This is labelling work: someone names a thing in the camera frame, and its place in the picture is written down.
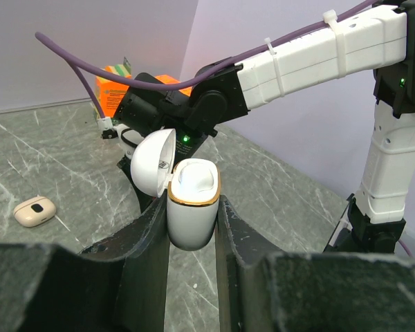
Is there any white earbud charging case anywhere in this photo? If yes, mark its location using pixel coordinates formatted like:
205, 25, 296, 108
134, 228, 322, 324
130, 129, 221, 251

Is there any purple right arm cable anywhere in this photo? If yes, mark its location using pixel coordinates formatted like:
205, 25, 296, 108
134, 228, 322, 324
35, 0, 380, 120

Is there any orange sponge pack back middle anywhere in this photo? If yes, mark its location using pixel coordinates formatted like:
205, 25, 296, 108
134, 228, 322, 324
94, 57, 131, 118

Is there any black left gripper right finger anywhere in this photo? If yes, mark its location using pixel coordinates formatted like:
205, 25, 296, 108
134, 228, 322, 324
216, 196, 415, 331

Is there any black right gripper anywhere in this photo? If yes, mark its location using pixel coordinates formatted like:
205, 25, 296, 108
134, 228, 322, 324
114, 87, 207, 213

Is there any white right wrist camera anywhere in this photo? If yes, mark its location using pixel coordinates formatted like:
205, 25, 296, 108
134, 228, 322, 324
96, 117, 144, 160

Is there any orange box back right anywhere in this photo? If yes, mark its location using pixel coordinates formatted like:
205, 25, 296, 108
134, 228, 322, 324
155, 74, 193, 98

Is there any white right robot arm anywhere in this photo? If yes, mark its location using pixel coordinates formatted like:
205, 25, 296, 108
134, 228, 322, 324
115, 1, 415, 253

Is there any beige earbud charging case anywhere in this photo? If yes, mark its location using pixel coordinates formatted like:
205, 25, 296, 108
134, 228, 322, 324
13, 196, 57, 228

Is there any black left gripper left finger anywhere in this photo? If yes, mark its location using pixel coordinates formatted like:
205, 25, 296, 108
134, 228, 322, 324
0, 198, 169, 331

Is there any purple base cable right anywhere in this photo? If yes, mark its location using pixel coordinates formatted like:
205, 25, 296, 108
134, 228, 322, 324
398, 238, 414, 259

